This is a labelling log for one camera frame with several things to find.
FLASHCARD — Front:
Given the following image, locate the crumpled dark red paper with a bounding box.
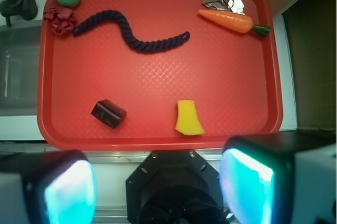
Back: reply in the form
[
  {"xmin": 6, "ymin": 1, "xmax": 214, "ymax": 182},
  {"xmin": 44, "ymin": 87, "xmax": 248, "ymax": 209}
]
[{"xmin": 43, "ymin": 6, "xmax": 76, "ymax": 35}]

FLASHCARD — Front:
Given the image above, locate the orange toy carrot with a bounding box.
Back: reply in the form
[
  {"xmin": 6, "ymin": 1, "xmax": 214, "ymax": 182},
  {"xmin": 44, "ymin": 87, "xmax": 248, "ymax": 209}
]
[{"xmin": 198, "ymin": 9, "xmax": 271, "ymax": 37}]

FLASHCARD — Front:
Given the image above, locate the dark purple rope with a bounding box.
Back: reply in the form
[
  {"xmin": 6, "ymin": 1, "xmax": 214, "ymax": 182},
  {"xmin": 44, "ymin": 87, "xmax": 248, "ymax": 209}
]
[{"xmin": 72, "ymin": 9, "xmax": 191, "ymax": 54}]

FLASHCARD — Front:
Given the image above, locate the red plastic tray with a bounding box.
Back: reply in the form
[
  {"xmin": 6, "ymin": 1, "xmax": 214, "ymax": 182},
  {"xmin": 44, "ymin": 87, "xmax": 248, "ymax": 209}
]
[{"xmin": 37, "ymin": 0, "xmax": 283, "ymax": 151}]

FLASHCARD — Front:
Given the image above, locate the small black box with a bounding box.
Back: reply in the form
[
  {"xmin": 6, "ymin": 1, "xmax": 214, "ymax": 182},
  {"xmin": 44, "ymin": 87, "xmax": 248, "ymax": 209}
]
[{"xmin": 91, "ymin": 99, "xmax": 126, "ymax": 129}]

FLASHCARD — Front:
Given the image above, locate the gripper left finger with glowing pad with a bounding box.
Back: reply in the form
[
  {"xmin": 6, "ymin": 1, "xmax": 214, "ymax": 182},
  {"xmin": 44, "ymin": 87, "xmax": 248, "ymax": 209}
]
[{"xmin": 1, "ymin": 150, "xmax": 97, "ymax": 223}]

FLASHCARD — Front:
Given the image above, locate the black octagonal mount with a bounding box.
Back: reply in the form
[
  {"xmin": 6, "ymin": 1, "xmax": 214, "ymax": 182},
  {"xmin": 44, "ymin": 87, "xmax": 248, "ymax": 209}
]
[{"xmin": 125, "ymin": 150, "xmax": 229, "ymax": 223}]

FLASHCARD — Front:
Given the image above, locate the bunch of silver keys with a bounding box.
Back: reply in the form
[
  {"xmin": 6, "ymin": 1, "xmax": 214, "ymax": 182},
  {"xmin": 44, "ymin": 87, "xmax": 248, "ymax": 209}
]
[{"xmin": 202, "ymin": 0, "xmax": 245, "ymax": 15}]

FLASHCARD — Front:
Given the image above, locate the yellow sponge piece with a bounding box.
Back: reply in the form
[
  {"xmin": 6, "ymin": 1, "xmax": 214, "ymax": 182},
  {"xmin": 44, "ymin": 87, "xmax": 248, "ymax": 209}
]
[{"xmin": 175, "ymin": 100, "xmax": 204, "ymax": 136}]

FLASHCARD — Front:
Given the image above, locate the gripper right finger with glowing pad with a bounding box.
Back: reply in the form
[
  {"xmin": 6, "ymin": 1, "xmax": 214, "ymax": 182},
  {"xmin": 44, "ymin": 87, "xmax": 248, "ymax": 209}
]
[{"xmin": 219, "ymin": 130, "xmax": 336, "ymax": 223}]

